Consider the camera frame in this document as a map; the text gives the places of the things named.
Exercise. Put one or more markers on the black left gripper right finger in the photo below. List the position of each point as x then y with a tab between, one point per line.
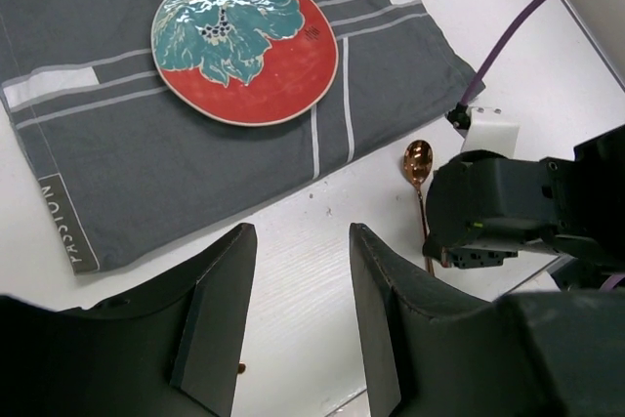
393	298

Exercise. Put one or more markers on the grey striped cloth placemat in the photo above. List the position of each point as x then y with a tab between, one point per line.
126	167

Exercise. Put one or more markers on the red and teal plate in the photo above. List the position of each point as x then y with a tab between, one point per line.
249	63

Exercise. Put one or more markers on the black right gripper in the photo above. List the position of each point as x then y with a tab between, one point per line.
483	208

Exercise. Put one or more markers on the copper spoon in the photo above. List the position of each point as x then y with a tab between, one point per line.
417	165

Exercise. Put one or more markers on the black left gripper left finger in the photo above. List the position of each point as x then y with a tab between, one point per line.
172	345

